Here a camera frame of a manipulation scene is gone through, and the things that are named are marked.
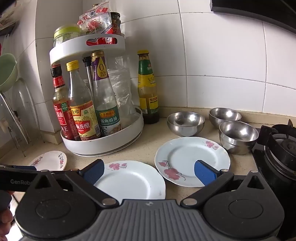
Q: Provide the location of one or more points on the black range hood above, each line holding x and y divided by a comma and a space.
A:
254, 5

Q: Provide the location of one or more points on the red packet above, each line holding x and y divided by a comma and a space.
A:
101, 40

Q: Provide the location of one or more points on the white floral plate orange rim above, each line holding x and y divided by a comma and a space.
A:
50, 160

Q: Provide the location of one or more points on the black burner pan support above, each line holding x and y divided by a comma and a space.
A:
277, 139

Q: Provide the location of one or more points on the dark jar red label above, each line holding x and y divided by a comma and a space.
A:
116, 23

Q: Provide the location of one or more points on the wide stainless steel bowl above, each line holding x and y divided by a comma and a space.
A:
185, 125

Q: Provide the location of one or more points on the clear bag red print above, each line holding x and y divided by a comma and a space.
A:
94, 20

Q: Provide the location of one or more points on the yellow cap vinegar bottle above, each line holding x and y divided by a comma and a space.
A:
83, 122

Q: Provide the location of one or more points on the thin dark capped bottle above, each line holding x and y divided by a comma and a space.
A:
89, 74

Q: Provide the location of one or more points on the green label sauce bottle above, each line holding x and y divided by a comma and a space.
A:
148, 92

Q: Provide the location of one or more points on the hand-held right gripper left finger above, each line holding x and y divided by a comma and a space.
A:
92, 172

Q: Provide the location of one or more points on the person's left hand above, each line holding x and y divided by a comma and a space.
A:
5, 220

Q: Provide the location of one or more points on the clear glass lid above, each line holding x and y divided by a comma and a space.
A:
25, 104

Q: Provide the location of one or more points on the glass jar green lid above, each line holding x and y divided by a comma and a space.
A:
67, 34

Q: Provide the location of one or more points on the green plastic bowl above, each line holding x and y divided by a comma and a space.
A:
8, 71

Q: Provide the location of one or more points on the white plate pink flowers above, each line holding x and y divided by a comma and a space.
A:
131, 180
178, 157

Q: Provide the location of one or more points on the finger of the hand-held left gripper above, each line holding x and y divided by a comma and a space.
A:
23, 167

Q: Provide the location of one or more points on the white two-tier seasoning rack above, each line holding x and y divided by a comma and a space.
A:
104, 146

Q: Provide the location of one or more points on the purple label clear bottle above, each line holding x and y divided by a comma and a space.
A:
106, 102

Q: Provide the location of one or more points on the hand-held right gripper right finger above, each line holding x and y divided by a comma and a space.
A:
204, 172

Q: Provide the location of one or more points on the red label sauce bottle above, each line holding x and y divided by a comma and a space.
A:
64, 120

